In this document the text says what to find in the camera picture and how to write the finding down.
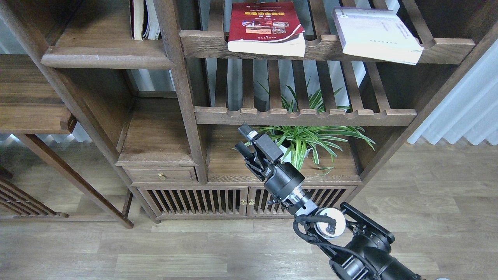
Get white lavender cover book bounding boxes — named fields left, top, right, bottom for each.
left=333, top=7, right=423, bottom=65

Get white plant pot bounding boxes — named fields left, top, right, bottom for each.
left=279, top=140, right=312, bottom=170

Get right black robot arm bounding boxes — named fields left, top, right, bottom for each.
left=235, top=124, right=421, bottom=280

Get brass cabinet door knobs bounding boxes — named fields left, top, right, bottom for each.
left=240, top=199, right=256, bottom=206

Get red cover book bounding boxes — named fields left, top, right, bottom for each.
left=227, top=2, right=306, bottom=57

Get upright books on shelf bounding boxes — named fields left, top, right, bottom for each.
left=129, top=0, right=161, bottom=40

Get white curtain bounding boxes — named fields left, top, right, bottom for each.
left=408, top=42, right=498, bottom=145

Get brass drawer knob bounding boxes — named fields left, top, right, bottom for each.
left=157, top=172, right=167, bottom=181

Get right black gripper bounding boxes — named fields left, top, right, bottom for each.
left=235, top=124, right=318, bottom=216

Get dark wooden bookshelf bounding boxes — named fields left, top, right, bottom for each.
left=1, top=0, right=497, bottom=220

